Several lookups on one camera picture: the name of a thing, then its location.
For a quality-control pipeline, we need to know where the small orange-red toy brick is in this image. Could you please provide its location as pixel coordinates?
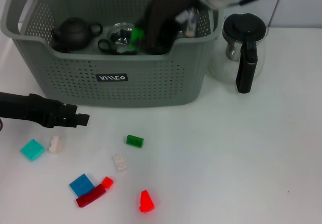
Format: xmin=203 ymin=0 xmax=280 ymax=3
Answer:
xmin=101 ymin=176 xmax=114 ymax=189

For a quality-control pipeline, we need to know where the glass carafe black lid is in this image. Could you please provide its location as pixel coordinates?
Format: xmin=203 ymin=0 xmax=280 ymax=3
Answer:
xmin=207 ymin=12 xmax=269 ymax=94

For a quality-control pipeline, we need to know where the teal toy brick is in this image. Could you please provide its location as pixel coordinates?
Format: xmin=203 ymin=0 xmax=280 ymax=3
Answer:
xmin=20 ymin=138 xmax=46 ymax=162

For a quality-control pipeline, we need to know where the clear grey cable plug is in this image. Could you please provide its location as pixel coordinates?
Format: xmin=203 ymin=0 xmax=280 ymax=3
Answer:
xmin=176 ymin=7 xmax=200 ymax=37

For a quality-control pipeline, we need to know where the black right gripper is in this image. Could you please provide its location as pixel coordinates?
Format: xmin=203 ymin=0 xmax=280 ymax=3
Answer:
xmin=140 ymin=0 xmax=202 ymax=51

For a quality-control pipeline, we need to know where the pale pink toy brick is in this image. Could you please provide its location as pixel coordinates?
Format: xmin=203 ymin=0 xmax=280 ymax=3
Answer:
xmin=48 ymin=135 xmax=63 ymax=154

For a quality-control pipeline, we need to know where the dark red long brick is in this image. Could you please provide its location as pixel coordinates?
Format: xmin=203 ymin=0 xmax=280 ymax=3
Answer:
xmin=75 ymin=184 xmax=106 ymax=207

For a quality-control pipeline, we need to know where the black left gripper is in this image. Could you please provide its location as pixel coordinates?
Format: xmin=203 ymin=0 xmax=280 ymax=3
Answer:
xmin=0 ymin=92 xmax=91 ymax=129

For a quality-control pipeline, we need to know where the clear white toy brick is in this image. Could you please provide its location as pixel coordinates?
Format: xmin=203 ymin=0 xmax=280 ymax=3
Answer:
xmin=112 ymin=153 xmax=128 ymax=172

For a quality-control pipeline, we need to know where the green toy brick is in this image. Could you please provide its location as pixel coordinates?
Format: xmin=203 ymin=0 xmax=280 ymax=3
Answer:
xmin=129 ymin=27 xmax=145 ymax=52
xmin=125 ymin=134 xmax=144 ymax=148

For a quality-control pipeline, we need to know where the black clay teapot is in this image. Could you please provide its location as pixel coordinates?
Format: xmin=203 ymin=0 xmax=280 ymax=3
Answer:
xmin=51 ymin=17 xmax=104 ymax=51

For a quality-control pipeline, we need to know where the blue toy brick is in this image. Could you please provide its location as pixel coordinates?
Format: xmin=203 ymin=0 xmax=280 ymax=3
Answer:
xmin=69 ymin=173 xmax=94 ymax=196

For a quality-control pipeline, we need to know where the grey perforated storage bin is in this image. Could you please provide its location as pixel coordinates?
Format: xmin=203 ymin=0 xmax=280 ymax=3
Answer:
xmin=0 ymin=0 xmax=224 ymax=108

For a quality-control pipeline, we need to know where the red sloped toy brick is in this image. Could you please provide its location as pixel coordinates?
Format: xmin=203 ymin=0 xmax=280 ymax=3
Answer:
xmin=139 ymin=189 xmax=154 ymax=214

